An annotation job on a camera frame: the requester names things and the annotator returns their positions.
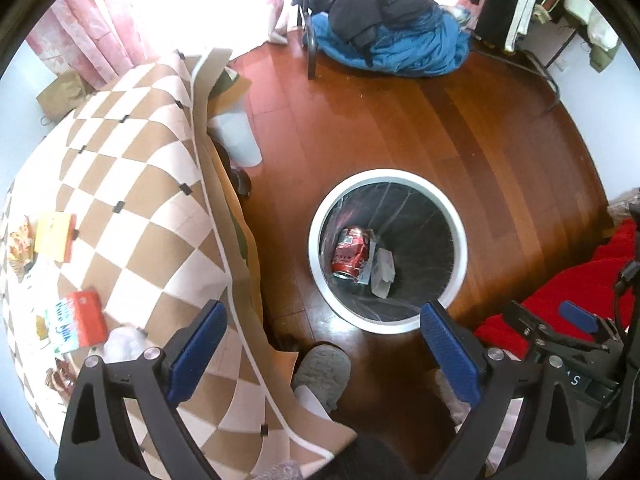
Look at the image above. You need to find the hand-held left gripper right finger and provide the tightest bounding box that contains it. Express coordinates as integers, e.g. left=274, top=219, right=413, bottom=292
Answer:
left=420, top=302, right=589, bottom=480

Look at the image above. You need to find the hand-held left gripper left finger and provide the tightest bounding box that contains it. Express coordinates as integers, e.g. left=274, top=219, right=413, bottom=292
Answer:
left=56, top=300, right=229, bottom=480

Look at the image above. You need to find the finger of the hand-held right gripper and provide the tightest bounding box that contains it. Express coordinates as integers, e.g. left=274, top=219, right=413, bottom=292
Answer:
left=501, top=300, right=558, bottom=358
left=559, top=301, right=626, bottom=356

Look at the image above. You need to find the white rimmed trash bin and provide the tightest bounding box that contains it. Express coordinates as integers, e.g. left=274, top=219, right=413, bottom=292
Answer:
left=307, top=170, right=468, bottom=335

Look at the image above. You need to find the red cloth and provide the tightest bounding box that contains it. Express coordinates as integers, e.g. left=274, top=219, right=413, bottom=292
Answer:
left=472, top=220, right=640, bottom=356

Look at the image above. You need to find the crumpled white plastic wrapper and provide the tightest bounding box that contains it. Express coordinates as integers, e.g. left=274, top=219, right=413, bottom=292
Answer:
left=102, top=326, right=151, bottom=362

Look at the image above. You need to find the white crumpled paper wrapper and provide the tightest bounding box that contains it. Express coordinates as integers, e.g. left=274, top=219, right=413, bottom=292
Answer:
left=370, top=247, right=399, bottom=299

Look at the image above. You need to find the red white carton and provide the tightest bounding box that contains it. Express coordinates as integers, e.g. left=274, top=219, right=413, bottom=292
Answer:
left=45, top=290, right=109, bottom=356

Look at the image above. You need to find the dark fuzzy cloth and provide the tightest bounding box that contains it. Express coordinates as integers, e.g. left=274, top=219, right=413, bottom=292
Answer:
left=330, top=435, right=466, bottom=480

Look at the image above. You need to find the grey slipper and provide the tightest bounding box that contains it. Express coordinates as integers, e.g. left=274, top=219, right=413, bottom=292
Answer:
left=291, top=344, right=352, bottom=413

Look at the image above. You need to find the crushed red soda can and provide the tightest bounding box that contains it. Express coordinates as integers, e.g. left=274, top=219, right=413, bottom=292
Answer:
left=331, top=227, right=376, bottom=281

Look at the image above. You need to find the brown snack wrapper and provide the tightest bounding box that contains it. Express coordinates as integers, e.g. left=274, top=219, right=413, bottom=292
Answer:
left=45, top=365, right=77, bottom=397

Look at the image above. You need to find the checkered brown white tablecloth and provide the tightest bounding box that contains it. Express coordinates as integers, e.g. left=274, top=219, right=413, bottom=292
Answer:
left=0, top=47, right=351, bottom=480

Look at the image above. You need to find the dark shoe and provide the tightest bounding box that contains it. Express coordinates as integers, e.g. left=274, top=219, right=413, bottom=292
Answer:
left=227, top=157, right=254, bottom=199

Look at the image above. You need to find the yellow orange packet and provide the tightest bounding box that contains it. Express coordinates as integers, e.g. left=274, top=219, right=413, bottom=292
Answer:
left=34, top=211, right=79, bottom=264

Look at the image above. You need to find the colourful snack wrapper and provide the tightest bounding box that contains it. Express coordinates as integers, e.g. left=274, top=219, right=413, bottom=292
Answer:
left=5, top=215, right=39, bottom=281

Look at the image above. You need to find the translucent white plastic container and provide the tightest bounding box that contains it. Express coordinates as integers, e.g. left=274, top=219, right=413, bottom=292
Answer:
left=207, top=97, right=264, bottom=169

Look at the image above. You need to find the black clothes rack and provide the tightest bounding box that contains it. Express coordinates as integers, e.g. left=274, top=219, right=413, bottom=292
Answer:
left=475, top=10, right=592, bottom=112

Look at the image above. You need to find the blue quilt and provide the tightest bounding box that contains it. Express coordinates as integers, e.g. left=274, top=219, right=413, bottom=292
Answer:
left=312, top=5, right=474, bottom=79

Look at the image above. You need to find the brown paper bag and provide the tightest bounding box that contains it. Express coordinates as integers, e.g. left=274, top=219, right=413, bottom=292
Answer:
left=36, top=71, right=96, bottom=121

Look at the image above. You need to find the dark clothes pile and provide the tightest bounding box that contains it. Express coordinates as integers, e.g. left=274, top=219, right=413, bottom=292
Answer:
left=292, top=0, right=444, bottom=47

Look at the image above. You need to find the pink curtain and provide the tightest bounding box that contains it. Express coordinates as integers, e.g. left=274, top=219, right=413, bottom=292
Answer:
left=25, top=0, right=151, bottom=69

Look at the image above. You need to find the black metal chair frame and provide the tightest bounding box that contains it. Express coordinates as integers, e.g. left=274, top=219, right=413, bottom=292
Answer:
left=297, top=0, right=332, bottom=81

